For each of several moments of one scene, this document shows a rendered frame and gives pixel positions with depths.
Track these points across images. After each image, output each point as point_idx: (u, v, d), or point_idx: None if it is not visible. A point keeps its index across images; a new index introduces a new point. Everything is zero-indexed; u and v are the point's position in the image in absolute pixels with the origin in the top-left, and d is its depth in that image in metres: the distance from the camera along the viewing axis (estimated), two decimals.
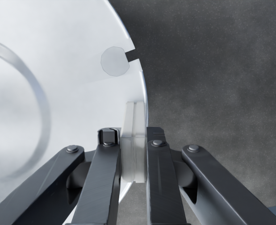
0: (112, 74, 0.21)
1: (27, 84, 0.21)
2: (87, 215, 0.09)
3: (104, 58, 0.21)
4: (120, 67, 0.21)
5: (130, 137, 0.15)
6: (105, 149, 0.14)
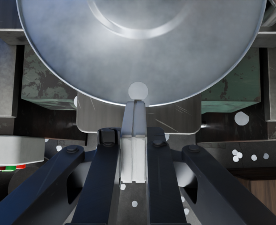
0: None
1: None
2: (87, 215, 0.09)
3: None
4: None
5: (130, 137, 0.15)
6: (105, 149, 0.14)
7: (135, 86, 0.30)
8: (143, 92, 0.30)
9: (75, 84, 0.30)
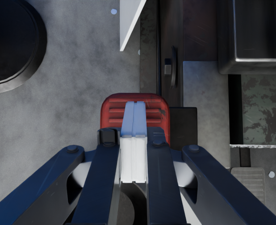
0: None
1: None
2: (87, 215, 0.09)
3: None
4: None
5: (130, 137, 0.15)
6: (105, 149, 0.14)
7: None
8: None
9: None
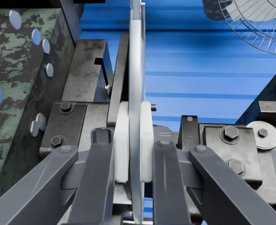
0: None
1: (142, 74, 0.26)
2: (83, 215, 0.09)
3: None
4: None
5: (123, 137, 0.15)
6: (99, 149, 0.14)
7: None
8: None
9: None
